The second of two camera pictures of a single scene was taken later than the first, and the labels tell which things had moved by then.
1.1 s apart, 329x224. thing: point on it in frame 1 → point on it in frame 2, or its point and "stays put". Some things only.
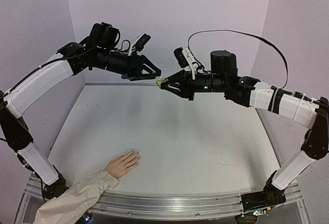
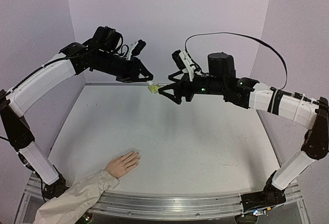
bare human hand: x=120 y=165 stays put
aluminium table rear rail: x=119 y=84 stays put
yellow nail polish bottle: x=159 y=81 → x=153 y=88
